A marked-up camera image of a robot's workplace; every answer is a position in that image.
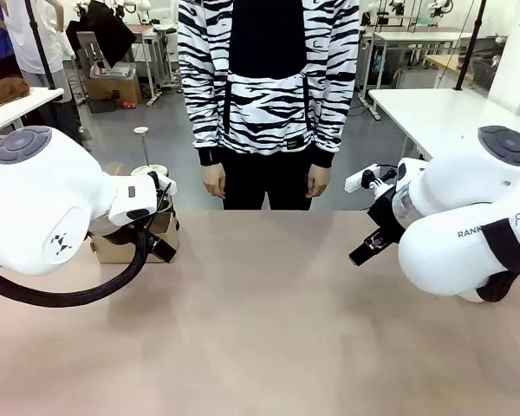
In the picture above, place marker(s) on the person's right hand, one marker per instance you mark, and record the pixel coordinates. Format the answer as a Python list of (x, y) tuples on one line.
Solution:
[(214, 184)]

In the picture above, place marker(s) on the white table with fur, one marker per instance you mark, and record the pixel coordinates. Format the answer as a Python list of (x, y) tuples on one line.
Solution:
[(8, 112)]

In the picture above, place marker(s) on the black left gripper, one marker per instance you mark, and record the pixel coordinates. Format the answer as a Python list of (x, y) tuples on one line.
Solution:
[(117, 234)]

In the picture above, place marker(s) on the wooden background table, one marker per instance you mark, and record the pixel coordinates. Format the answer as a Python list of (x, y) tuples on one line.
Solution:
[(448, 65)]

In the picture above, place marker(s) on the brown cardboard cup carrier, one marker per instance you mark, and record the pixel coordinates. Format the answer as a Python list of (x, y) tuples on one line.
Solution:
[(112, 253)]

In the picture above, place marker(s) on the white background workbench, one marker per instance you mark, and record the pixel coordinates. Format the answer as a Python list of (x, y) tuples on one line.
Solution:
[(416, 37)]

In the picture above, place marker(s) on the white background desk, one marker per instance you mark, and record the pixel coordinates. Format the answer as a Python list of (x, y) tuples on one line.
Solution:
[(149, 39)]

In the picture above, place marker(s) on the black jacket on rack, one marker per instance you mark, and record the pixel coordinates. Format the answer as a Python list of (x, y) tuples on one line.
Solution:
[(108, 30)]

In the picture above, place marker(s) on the person in white shirt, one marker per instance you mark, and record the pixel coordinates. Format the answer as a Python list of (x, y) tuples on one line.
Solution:
[(26, 39)]

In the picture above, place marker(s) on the person's left forearm zebra sleeve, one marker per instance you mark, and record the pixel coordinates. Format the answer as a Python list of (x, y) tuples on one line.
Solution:
[(333, 130)]

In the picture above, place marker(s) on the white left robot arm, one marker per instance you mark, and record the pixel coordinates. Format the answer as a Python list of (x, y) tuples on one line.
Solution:
[(39, 195)]

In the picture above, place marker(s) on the grey tray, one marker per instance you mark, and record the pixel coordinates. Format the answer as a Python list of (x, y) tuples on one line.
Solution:
[(117, 69)]

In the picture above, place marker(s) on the person's left hand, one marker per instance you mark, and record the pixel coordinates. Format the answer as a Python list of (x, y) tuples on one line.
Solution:
[(318, 182)]

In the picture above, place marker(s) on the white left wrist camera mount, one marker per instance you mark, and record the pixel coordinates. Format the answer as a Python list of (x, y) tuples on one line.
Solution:
[(167, 186)]

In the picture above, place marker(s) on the person's right forearm zebra sleeve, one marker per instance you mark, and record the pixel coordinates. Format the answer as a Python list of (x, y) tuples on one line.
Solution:
[(199, 130)]

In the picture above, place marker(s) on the small black floor box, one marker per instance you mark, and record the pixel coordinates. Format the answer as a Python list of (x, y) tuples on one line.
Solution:
[(99, 106)]

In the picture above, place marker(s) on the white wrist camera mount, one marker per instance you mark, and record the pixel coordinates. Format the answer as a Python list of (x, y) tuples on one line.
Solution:
[(167, 186), (355, 181)]

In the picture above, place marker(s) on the brown fur piece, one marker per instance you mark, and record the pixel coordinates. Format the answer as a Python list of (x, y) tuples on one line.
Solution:
[(4, 91)]

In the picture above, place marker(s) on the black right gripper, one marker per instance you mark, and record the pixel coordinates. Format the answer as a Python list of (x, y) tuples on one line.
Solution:
[(385, 212)]

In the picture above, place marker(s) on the large white side table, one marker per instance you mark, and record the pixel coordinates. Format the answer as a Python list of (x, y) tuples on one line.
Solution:
[(437, 112)]

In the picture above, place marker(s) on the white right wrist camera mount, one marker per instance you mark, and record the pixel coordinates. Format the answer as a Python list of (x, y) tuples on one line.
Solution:
[(355, 181)]

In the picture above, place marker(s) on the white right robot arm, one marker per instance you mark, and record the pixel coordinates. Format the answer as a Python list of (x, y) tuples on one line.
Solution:
[(459, 195)]

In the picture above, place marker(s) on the thin metal pole round top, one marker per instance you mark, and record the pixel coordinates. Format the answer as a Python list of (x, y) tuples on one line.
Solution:
[(144, 145)]

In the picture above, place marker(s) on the person in zebra hoodie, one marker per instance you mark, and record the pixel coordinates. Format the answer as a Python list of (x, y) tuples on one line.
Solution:
[(268, 86)]

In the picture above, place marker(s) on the large cardboard box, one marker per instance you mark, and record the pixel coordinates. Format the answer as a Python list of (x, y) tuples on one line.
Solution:
[(112, 91)]

